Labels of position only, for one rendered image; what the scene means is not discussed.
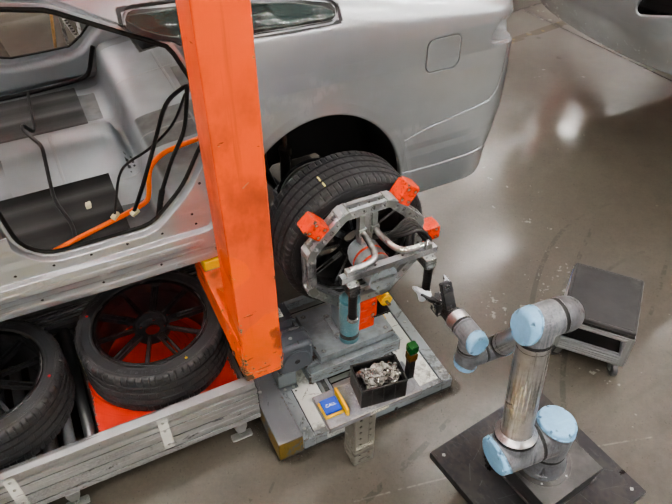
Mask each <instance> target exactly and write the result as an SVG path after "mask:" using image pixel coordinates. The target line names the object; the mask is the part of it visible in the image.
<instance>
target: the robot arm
mask: <svg viewBox="0 0 672 504"><path fill-rule="evenodd" d="M443 279H444V281H443V282H440V283H439V287H440V292H438V293H437V292H435V295H434V296H432V294H431V292H430V291H425V290H423V289H422V288H419V287H418V286H412V288H413V290H414V291H415V292H416V293H417V295H418V299H419V301H421V302H423V301H425V300H427V301H428V302H430V303H433V305H432V304H431V307H430V308H431V310H432V311H433V312H434V310H435V311H436V313H435V312H434V313H435V315H436V316H437V317H438V316H442V318H443V319H444V320H445V321H446V325H447V326H448V327H449V328H450V329H451V331H452V332H453V333H454V334H455V336H456V337H457V338H458V343H457V348H456V352H455V355H454V365H455V367H456V368H457V369H458V370H459V371H461V372H463V373H471V372H473V371H474V370H475V369H476V367H477V366H478V365H481V364H484V363H486V362H489V361H492V360H495V359H498V358H501V357H505V356H508V355H510V354H511V353H512V352H514V355H513V361H512V366H511V372H510V377H509V383H508V388H507V394H506V399H505V405H504V411H503V416H502V418H501V419H499V420H498V421H497V422H496V424H495V428H494V433H493V434H490V435H487V436H486V437H484V438H483V440H482V446H483V450H484V453H485V456H486V458H487V460H488V462H489V464H490V465H491V467H492V468H493V469H494V470H495V471H496V472H497V473H498V474H499V475H502V476H505V475H508V474H513V473H514V472H517V471H519V470H523V471H524V472H525V473H526V474H528V475H529V476H531V477H532V478H534V479H537V480H540V481H546V482H548V481H554V480H557V479H559V478H560V477H561V476H562V475H563V474H564V472H565V470H566V467H567V456H566V455H567V453H568V451H569V449H570V447H571V445H572V443H573V441H574V439H575V438H576V434H577V430H578V427H577V423H576V420H575V419H574V417H573V416H572V415H571V414H570V413H569V412H568V411H566V410H564V408H562V407H559V406H555V405H547V406H544V407H542V408H541V409H540V410H539V411H538V407H539V402H540V398H541V393H542V389H543V384H544V380H545V376H546V371H547V367H548V362H549V358H550V353H551V349H552V347H553V344H554V339H555V337H556V336H558V335H561V334H566V333H570V332H572V331H575V330H576V329H578V328H579V327H580V326H581V325H582V323H583V321H584V318H585V312H584V308H583V306H582V304H581V303H580V302H579V301H578V300H577V299H576V298H574V297H571V296H567V295H562V296H557V297H553V298H550V299H547V300H544V301H541V302H538V303H535V304H531V305H526V306H524V307H522V308H520V309H518V310H516V311H515V312H514V313H513V315H512V317H511V321H510V328H508V329H506V330H504V331H502V332H499V333H497V334H495V335H493V336H490V337H487V336H486V334H485V333H484V332H483V331H482V330H481V329H480V328H479V326H478V325H477V324H476V323H475V322H474V320H473V319H472V318H471V317H470V316H469V315H468V313H467V312H466V311H465V310H464V309H460V308H459V307H456V302H455V297H454V288H453V286H452V282H451V281H449V279H448V278H447V277H446V276H445V275H443ZM433 306H434V307H433ZM433 308H434V310H433ZM439 313H440V314H439ZM438 314H439V315H438ZM537 411H538V413H537Z"/></svg>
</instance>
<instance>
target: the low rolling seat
mask: <svg viewBox="0 0 672 504"><path fill-rule="evenodd" d="M643 289H644V281H643V280H640V279H636V278H632V277H629V276H625V275H622V274H618V273H614V272H611V271H607V270H603V269H600V268H596V267H592V266H589V265H585V264H581V263H576V264H575V266H574V267H573V270H572V273H571V276H570V279H569V282H568V285H567V287H566V290H565V294H564V295H567V296H571V297H574V298H576V299H577V300H578V301H579V302H580V303H581V304H582V306H583V308H584V312H585V318H584V321H583V323H582V325H581V326H580V327H579V328H578V329H576V330H575V331H572V332H570V333H566V334H561V335H558V336H556V337H555V339H554V344H553V347H552V349H551V353H550V354H551V355H556V354H559V353H560V352H561V351H562V350H563V349H566V350H569V351H572V352H576V353H579V354H582V355H585V356H588V357H592V358H595V359H598V360H601V361H604V362H607V363H608V364H607V371H608V373H609V375H610V376H616V375H617V373H618V366H619V365H620V367H623V365H624V363H625V361H626V359H627V357H628V355H629V353H630V351H631V349H632V347H633V345H634V343H635V339H636V335H637V331H638V324H639V317H640V310H641V303H642V296H643Z"/></svg>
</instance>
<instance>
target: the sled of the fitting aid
mask: <svg viewBox="0 0 672 504"><path fill-rule="evenodd" d="M398 349H400V338H399V337H398V335H397V334H396V332H395V331H394V330H393V335H392V336H389V337H387V338H384V339H382V340H379V341H377V342H374V343H371V344H369V345H366V346H364V347H361V348H359V349H356V350H354V351H351V352H348V353H346V354H343V355H341V356H338V357H336V358H333V359H330V360H328V361H325V362H323V363H320V361H319V359H318V358H317V356H316V354H315V353H314V351H313V354H312V359H313V362H312V365H308V366H305V367H304V368H302V369H301V370H302V371H303V373H304V375H305V377H306V379H307V380H308V382H309V384H313V383H315V382H318V381H320V380H323V379H325V378H328V377H330V376H333V375H335V374H338V373H340V372H343V371H345V370H348V369H350V365H354V364H357V363H361V362H365V361H369V360H372V359H375V358H378V357H380V356H383V355H385V354H388V353H390V352H393V351H395V350H398Z"/></svg>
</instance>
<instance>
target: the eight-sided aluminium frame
mask: <svg viewBox="0 0 672 504"><path fill-rule="evenodd" d="M398 202H399V201H398V200H397V199H396V197H395V196H394V195H393V194H392V193H391V192H389V191H387V190H385V191H380V192H379V193H376V194H373V195H369V196H366V197H363V198H360V199H356V200H353V201H350V202H347V203H344V204H343V203H342V204H340V205H337V206H336V207H335V208H334V209H333V210H331V213H330V214H329V215H328V216H327V217H326V219H325V220H324V222H325V223H326V224H327V226H328V227H329V228H330V230H329V231H328V232H327V233H326V234H325V236H324V237H323V238H322V239H321V240H320V241H319V242H318V241H316V240H314V239H312V238H310V237H309V239H308V240H307V241H306V242H304V244H303V246H302V247H301V252H300V253H301V262H302V283H303V288H304V289H305V291H306V292H307V294H308V296H311V297H312V298H316V299H318V300H321V301H324V302H326V303H329V304H331V305H334V306H337V307H338V308H339V303H340V301H339V297H340V295H341V294H342V293H343V292H345V291H343V292H337V291H335V290H332V289H330V288H327V287H325V286H322V285H320V284H318V283H317V273H316V256H317V255H318V254H319V253H320V252H321V250H322V249H323V248H324V247H325V246H326V245H327V243H328V242H329V241H330V240H331V239H332V238H333V237H334V235H335V234H336V233H337V232H338V231H339V230H340V228H341V227H342V226H343V225H344V224H345V223H346V222H347V221H349V220H352V219H355V218H358V217H359V216H362V215H367V214H370V213H372V212H375V211H380V210H383V209H386V208H392V209H393V210H395V211H397V212H398V213H400V214H402V215H403V216H405V217H406V218H407V217H411V218H414V219H415V220H416V221H417V222H418V223H419V224H420V225H421V226H422V227H423V226H424V217H423V215H422V214H421V213H420V212H419V211H418V210H417V209H416V208H415V207H412V206H411V205H409V206H405V205H403V204H400V203H398ZM420 242H422V239H421V237H420V236H419V235H418V234H417V233H414V234H412V235H410V236H407V240H406V246H412V245H415V244H418V243H420ZM416 261H417V259H415V260H412V261H409V262H406V263H403V264H401V265H398V266H395V268H396V270H397V276H396V279H395V280H394V282H393V283H392V284H391V285H390V286H388V287H387V288H385V289H383V290H372V289H371V288H370V286H369V285H368V284H367V283H365V284H362V285H361V288H360V289H361V290H360V294H359V295H360V297H361V301H360V302H362V301H365V300H367V299H370V298H373V297H376V296H378V295H383V294H384V293H387V292H388V291H389V290H390V289H391V287H392V286H393V285H394V284H395V283H396V282H397V281H398V280H399V279H400V277H401V276H402V275H403V274H404V273H405V272H406V271H407V270H408V269H409V268H410V267H411V266H412V264H413V263H414V262H416Z"/></svg>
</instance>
